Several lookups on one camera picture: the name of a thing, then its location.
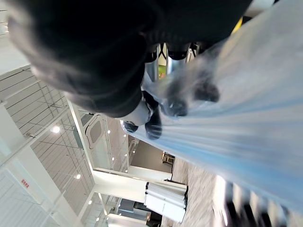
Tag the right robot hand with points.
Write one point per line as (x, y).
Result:
(90, 47)

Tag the translucent blue garbage bag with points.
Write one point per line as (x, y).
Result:
(241, 118)

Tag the ceiling air conditioner unit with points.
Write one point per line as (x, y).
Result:
(93, 130)

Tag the white folding partition panels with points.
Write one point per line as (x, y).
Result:
(165, 201)

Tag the red wall sign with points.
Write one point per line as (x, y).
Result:
(25, 183)

